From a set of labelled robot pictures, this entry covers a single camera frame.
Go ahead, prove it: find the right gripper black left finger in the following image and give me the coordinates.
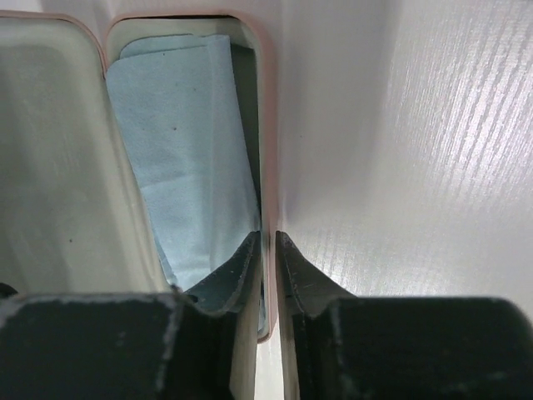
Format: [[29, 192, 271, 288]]
[[1, 233, 258, 399]]

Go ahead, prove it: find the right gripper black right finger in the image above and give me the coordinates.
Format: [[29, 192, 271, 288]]
[[276, 232, 532, 399]]

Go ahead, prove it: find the pink glasses case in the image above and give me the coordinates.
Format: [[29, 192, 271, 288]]
[[0, 11, 280, 345]]

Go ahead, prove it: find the small blue cloth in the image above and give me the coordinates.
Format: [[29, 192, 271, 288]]
[[107, 34, 260, 290]]

